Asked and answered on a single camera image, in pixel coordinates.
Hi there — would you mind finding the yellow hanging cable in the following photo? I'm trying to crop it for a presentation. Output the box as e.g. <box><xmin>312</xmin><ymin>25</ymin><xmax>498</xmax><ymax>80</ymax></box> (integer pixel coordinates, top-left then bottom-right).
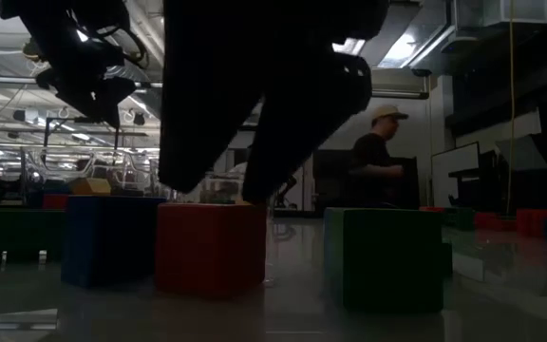
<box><xmin>504</xmin><ymin>0</ymin><xmax>517</xmax><ymax>218</ymax></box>

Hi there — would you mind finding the whiteboard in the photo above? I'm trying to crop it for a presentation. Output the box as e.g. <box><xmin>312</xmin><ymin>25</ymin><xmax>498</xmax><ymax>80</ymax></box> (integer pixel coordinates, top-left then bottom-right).
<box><xmin>430</xmin><ymin>141</ymin><xmax>481</xmax><ymax>209</ymax></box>

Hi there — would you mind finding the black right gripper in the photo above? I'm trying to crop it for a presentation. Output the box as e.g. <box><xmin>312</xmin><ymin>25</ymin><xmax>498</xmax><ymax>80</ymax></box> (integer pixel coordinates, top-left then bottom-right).
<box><xmin>158</xmin><ymin>0</ymin><xmax>391</xmax><ymax>204</ymax></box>

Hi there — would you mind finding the long green block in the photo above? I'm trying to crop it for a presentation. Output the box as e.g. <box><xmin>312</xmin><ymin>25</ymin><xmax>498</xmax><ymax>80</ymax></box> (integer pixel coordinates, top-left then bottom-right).
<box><xmin>0</xmin><ymin>208</ymin><xmax>66</xmax><ymax>263</ymax></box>
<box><xmin>443</xmin><ymin>207</ymin><xmax>477</xmax><ymax>233</ymax></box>

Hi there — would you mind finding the long red block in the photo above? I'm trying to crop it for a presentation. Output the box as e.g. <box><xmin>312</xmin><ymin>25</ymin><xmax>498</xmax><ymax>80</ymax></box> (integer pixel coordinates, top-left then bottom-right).
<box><xmin>474</xmin><ymin>212</ymin><xmax>517</xmax><ymax>233</ymax></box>
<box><xmin>515</xmin><ymin>208</ymin><xmax>547</xmax><ymax>238</ymax></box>
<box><xmin>42</xmin><ymin>193</ymin><xmax>70</xmax><ymax>210</ymax></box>

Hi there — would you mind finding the small blue block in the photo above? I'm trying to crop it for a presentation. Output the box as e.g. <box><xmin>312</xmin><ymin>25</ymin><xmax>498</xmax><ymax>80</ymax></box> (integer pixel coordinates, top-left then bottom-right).
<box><xmin>61</xmin><ymin>195</ymin><xmax>166</xmax><ymax>290</ymax></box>

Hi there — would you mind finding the long ceiling light fixture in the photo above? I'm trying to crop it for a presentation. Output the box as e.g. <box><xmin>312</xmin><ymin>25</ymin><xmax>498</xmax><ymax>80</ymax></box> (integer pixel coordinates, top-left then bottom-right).
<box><xmin>371</xmin><ymin>87</ymin><xmax>430</xmax><ymax>100</ymax></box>

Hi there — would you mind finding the small green block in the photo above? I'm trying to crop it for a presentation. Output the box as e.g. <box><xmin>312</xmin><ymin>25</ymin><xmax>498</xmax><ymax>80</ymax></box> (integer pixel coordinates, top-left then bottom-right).
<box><xmin>323</xmin><ymin>207</ymin><xmax>445</xmax><ymax>314</ymax></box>

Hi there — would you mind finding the small red block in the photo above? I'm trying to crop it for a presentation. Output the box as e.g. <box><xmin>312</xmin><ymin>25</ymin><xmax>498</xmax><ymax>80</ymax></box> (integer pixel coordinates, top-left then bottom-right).
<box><xmin>155</xmin><ymin>201</ymin><xmax>269</xmax><ymax>298</ymax></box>

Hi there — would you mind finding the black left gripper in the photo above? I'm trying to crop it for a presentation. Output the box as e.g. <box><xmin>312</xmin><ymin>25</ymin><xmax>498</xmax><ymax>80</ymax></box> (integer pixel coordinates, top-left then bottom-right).
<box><xmin>33</xmin><ymin>28</ymin><xmax>151</xmax><ymax>129</ymax></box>

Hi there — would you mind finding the person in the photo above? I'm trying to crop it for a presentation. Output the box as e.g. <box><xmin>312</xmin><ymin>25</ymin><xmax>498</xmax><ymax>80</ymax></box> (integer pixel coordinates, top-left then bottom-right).
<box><xmin>348</xmin><ymin>104</ymin><xmax>410</xmax><ymax>210</ymax></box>

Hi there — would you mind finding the grey ceiling duct box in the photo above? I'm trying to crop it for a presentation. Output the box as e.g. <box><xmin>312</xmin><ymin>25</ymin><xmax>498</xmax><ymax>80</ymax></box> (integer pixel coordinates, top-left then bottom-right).
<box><xmin>453</xmin><ymin>0</ymin><xmax>547</xmax><ymax>29</ymax></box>

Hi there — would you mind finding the black cabinet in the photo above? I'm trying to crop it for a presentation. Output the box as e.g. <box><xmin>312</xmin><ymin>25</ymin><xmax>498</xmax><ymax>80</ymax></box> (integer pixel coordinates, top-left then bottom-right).
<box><xmin>311</xmin><ymin>149</ymin><xmax>355</xmax><ymax>210</ymax></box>
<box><xmin>387</xmin><ymin>156</ymin><xmax>421</xmax><ymax>210</ymax></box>

